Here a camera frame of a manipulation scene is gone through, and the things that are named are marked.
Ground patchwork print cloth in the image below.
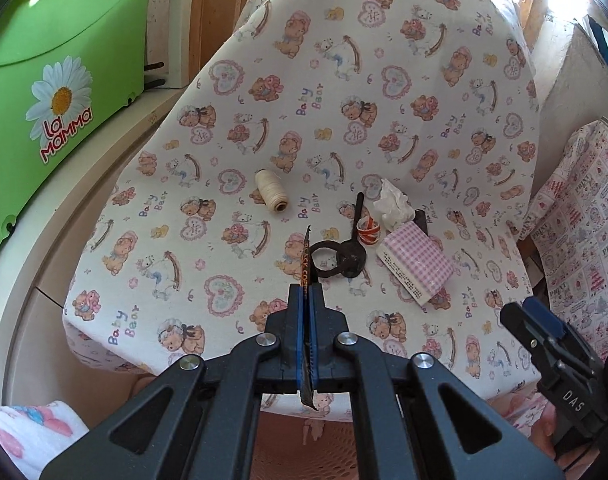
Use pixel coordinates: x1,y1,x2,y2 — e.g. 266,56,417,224
521,120,608,356

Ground bear print cloth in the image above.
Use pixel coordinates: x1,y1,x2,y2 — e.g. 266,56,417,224
64,0,542,418

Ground pink checked box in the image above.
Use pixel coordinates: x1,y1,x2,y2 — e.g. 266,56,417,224
376,222,455,306

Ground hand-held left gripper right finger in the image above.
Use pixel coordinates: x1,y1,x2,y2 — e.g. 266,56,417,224
309,285,565,480

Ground white tissue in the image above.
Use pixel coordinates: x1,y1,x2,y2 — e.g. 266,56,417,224
373,178,415,233

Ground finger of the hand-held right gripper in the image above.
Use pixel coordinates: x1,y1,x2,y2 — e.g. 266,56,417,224
500,297,605,387

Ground green plastic storage bin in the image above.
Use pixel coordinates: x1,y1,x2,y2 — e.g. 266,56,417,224
0,0,157,258

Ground dark snack wrapper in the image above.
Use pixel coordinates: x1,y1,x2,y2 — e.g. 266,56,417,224
299,225,319,409

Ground white towel with pink print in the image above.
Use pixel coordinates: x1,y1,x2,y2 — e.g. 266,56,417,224
0,400,89,480

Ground black scissors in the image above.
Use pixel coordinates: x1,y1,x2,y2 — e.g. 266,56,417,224
309,191,369,279

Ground black cable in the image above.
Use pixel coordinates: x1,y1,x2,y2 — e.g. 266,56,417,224
144,61,165,90

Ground wooden board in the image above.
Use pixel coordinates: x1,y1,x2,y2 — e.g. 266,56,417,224
191,0,265,86

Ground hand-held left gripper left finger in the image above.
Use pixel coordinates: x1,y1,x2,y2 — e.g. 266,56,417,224
38,285,305,480

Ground cream thread spool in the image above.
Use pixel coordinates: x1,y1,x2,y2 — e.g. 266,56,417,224
255,170,291,213

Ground red and white tape roll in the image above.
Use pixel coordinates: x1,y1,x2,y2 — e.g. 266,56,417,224
356,215,383,243

